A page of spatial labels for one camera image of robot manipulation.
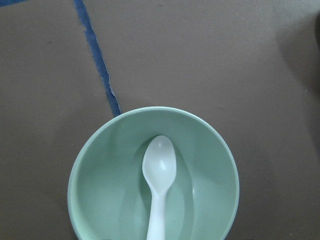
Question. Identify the white plastic spoon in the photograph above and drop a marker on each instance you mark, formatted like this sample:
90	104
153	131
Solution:
159	168

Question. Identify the mint green bowl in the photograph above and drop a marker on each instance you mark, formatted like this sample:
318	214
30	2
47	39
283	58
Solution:
109	199

